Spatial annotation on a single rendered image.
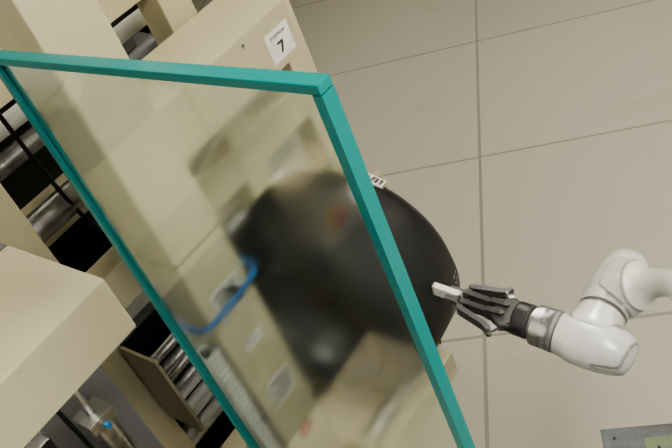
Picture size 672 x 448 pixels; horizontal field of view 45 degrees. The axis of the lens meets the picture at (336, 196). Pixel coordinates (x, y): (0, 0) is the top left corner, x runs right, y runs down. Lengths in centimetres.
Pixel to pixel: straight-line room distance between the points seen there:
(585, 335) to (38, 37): 114
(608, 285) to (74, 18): 114
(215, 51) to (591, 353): 105
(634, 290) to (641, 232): 195
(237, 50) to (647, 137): 264
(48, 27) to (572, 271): 267
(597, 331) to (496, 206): 230
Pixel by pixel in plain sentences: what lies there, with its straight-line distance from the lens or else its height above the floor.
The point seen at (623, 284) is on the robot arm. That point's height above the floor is 127.
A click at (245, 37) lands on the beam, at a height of 177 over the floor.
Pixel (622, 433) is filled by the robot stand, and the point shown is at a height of 65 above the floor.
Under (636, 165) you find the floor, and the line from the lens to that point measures 404.
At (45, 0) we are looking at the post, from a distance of 135.
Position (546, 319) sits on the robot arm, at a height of 125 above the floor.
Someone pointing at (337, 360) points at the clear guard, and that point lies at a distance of 108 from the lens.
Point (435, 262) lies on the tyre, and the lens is 191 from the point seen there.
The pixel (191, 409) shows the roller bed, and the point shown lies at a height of 100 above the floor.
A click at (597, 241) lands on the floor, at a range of 369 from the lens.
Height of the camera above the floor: 255
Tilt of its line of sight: 36 degrees down
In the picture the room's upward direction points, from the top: 23 degrees counter-clockwise
